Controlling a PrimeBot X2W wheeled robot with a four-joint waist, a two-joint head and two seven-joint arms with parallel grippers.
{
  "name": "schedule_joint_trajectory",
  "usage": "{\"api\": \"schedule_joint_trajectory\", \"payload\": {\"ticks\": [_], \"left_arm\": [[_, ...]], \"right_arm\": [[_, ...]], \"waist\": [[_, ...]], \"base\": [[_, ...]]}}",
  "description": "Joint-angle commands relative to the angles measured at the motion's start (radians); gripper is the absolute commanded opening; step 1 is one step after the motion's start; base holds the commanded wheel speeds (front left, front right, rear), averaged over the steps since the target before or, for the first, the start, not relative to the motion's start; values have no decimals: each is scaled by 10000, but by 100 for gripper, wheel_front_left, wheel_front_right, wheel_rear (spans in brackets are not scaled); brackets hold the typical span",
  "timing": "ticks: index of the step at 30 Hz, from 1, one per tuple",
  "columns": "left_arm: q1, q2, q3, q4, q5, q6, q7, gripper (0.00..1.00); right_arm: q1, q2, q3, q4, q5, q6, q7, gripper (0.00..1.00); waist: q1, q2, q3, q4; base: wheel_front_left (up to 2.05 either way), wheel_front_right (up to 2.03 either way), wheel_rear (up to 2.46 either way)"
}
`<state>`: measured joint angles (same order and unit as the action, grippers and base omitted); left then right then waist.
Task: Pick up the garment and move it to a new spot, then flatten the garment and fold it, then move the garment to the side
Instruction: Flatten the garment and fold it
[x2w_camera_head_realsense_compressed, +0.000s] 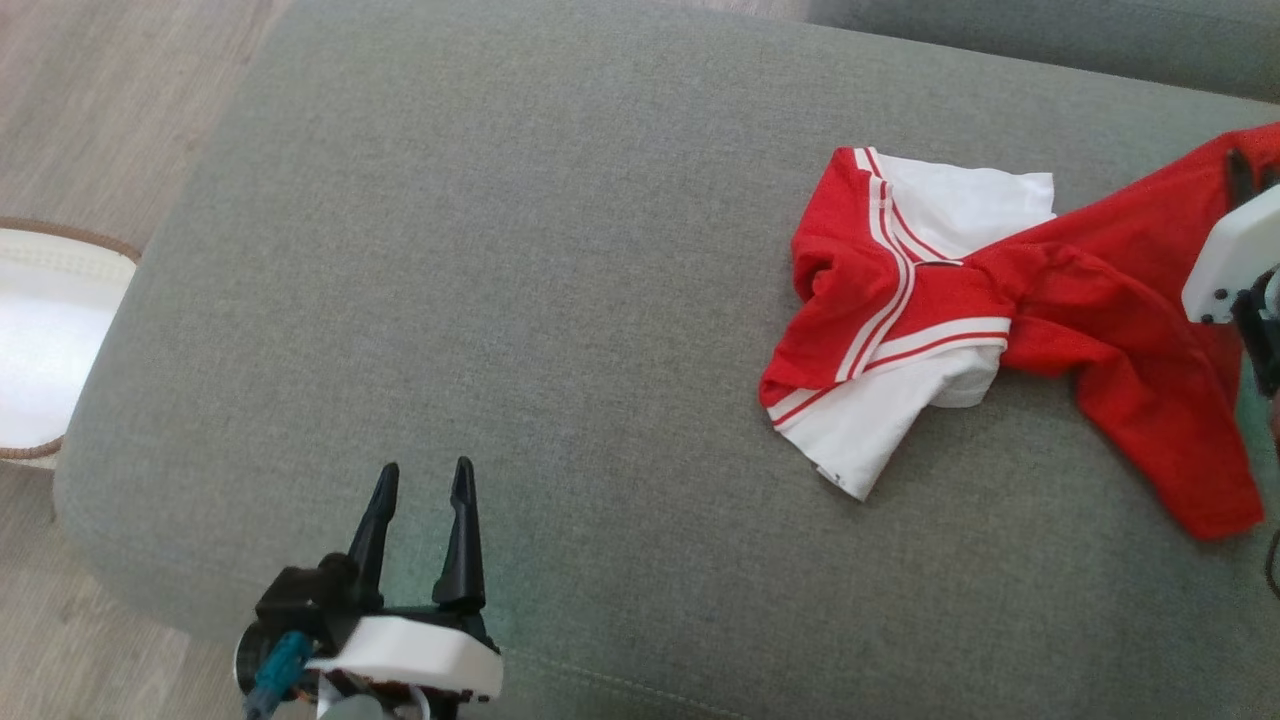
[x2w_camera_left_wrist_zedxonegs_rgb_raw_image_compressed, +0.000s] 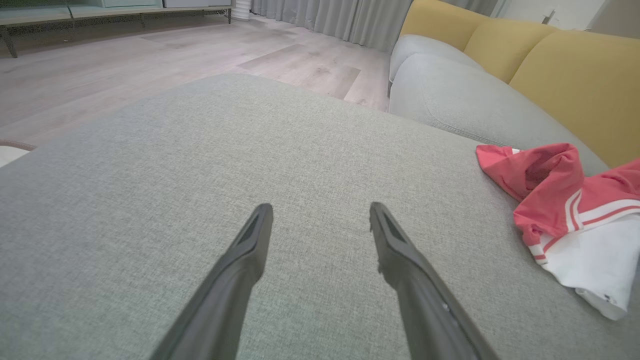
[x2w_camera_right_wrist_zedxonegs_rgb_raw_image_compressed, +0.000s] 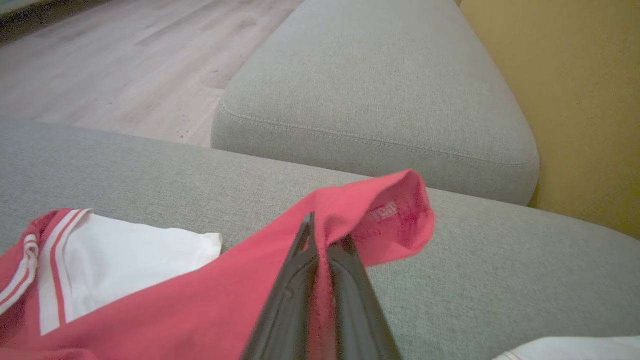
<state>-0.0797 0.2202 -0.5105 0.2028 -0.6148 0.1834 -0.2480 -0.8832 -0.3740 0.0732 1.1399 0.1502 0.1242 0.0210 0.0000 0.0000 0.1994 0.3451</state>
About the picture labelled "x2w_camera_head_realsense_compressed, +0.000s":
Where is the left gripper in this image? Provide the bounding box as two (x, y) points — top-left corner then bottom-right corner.
(304, 456), (505, 700)

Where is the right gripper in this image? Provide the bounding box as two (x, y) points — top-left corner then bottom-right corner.
(1181, 149), (1280, 397)

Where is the red white striped jersey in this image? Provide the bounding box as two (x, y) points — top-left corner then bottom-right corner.
(757, 121), (1280, 542)

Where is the small grey sofa cushion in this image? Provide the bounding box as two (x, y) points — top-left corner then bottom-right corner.
(804, 0), (1280, 104)

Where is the large grey sofa seat cushion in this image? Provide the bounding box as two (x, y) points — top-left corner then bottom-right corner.
(54, 0), (1280, 720)

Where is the white laundry basket brown rim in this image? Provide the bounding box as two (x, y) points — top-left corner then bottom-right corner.
(0, 217), (142, 472)

